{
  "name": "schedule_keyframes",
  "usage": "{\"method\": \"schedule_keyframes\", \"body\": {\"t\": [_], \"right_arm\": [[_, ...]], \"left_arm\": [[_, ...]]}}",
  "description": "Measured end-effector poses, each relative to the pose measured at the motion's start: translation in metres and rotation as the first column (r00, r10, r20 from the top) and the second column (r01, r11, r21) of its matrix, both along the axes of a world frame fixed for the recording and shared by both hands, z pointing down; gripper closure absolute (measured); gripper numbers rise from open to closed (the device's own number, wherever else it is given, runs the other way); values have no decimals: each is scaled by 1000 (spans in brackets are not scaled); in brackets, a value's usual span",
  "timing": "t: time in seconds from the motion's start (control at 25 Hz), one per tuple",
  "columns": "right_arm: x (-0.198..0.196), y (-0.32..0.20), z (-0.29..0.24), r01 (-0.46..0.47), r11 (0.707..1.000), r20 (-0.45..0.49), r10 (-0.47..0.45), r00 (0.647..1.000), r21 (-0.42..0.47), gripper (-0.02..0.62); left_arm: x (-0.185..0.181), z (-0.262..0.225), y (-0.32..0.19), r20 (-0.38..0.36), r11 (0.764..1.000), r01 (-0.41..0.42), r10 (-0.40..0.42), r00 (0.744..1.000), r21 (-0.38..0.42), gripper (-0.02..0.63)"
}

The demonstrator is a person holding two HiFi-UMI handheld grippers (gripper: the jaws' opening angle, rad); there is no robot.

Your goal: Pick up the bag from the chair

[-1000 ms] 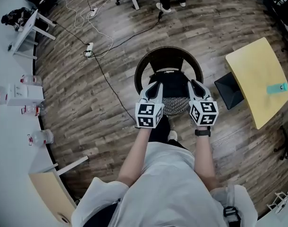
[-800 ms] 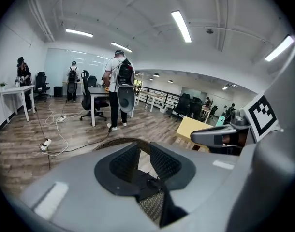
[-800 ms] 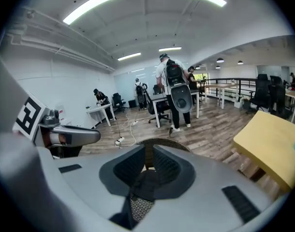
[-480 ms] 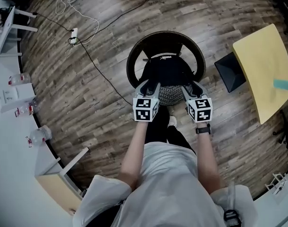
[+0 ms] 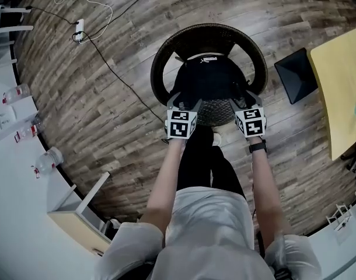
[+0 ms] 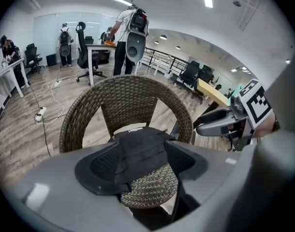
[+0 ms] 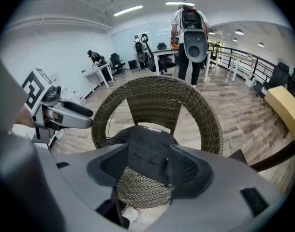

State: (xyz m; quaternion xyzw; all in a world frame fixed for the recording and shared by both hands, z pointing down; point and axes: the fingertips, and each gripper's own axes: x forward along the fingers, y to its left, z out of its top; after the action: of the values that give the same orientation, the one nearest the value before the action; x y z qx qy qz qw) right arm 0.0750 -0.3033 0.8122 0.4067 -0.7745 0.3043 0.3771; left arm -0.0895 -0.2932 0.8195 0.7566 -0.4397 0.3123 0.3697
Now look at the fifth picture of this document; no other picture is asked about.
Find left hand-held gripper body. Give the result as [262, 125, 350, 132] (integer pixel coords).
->
[165, 106, 198, 140]

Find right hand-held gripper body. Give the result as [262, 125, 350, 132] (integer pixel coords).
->
[235, 107, 268, 139]

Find black backpack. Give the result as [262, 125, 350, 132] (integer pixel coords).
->
[169, 54, 251, 111]

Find brown wicker chair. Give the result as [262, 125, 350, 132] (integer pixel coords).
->
[150, 23, 268, 128]

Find person's right forearm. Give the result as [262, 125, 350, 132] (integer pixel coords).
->
[249, 136, 292, 236]

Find person's left forearm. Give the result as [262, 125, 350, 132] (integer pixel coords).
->
[139, 138, 187, 230]

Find black office chair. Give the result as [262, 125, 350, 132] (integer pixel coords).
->
[340, 146, 356, 181]

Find black wrist watch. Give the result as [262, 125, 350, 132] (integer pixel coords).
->
[248, 142, 268, 155]

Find person's white shoe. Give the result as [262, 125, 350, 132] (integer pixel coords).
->
[211, 125, 226, 148]

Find person's black trousers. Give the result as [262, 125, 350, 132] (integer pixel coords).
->
[176, 125, 246, 198]

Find yellow table with black base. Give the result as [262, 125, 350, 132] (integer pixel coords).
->
[274, 26, 356, 162]

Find person's white shirt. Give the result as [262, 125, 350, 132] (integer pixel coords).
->
[95, 187, 319, 280]

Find white power strip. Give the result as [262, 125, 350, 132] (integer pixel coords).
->
[73, 18, 86, 44]

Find white metal rack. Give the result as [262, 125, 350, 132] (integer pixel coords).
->
[326, 202, 356, 230]

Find clear bottle with red label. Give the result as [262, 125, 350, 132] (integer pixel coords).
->
[31, 146, 64, 179]
[13, 113, 45, 142]
[2, 83, 32, 105]

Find light wooden desk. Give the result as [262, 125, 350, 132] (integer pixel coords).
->
[47, 172, 112, 257]

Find white cardboard box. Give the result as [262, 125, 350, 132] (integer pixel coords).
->
[0, 96, 40, 141]

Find white desk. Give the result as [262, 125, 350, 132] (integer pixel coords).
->
[0, 5, 35, 66]

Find white floor cable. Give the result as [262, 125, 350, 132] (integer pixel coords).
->
[43, 0, 114, 43]

